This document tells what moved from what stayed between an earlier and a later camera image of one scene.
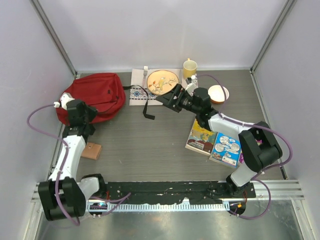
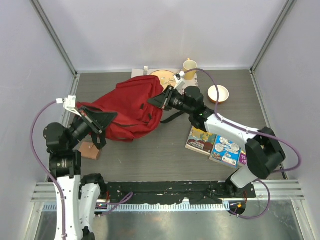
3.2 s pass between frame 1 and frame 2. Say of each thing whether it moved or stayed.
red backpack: moved
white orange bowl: stayed
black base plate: stayed
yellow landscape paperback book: stayed
